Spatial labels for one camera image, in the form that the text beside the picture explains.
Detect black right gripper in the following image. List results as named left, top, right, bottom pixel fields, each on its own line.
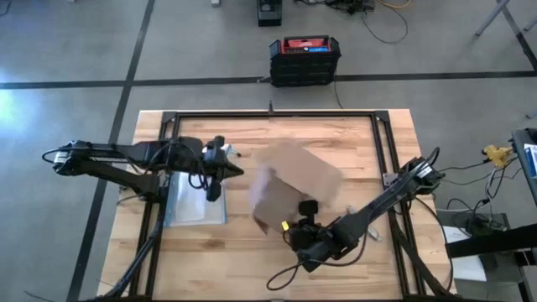
left=286, top=199, right=339, bottom=263

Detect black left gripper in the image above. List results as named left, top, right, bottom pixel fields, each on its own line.
left=175, top=133, right=246, bottom=203

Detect white mesh pouch blue trim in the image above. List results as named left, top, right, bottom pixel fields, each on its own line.
left=162, top=143, right=243, bottom=228

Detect brown cardboard box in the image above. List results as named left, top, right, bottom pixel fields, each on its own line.
left=248, top=141, right=344, bottom=236

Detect red and black toolbox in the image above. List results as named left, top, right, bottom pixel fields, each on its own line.
left=268, top=34, right=342, bottom=88

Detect white paper sheet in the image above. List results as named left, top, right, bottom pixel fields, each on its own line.
left=441, top=225, right=488, bottom=283

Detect black floor device box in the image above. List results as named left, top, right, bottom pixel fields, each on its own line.
left=256, top=0, right=284, bottom=28

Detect black bar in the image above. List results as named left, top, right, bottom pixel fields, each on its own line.
left=446, top=223, right=537, bottom=260

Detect yellow power connector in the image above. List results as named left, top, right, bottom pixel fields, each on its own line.
left=481, top=143, right=514, bottom=169

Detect black side table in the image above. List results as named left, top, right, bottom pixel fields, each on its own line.
left=510, top=128, right=537, bottom=207

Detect blue box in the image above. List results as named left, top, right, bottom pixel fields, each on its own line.
left=523, top=143, right=537, bottom=180

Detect grey table legs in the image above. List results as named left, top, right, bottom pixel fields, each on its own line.
left=474, top=0, right=537, bottom=72

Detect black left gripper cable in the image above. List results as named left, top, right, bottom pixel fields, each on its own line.
left=186, top=142, right=211, bottom=192

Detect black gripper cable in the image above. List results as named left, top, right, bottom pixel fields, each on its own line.
left=186, top=142, right=211, bottom=192
left=265, top=258, right=305, bottom=292

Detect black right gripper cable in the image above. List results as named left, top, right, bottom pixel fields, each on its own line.
left=265, top=258, right=305, bottom=292

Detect black aluminium table frame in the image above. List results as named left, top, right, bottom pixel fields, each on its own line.
left=90, top=109, right=465, bottom=302

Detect black toolbox cable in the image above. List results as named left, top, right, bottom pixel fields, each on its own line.
left=332, top=81, right=346, bottom=111

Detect black cable bundle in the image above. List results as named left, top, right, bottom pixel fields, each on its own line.
left=440, top=159, right=525, bottom=236

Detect floor cable tangle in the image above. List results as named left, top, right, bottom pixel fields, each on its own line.
left=293, top=0, right=378, bottom=16

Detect black floor cable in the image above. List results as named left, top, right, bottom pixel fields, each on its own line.
left=359, top=6, right=409, bottom=45

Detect yellow floor cable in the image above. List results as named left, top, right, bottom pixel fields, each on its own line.
left=376, top=0, right=413, bottom=10

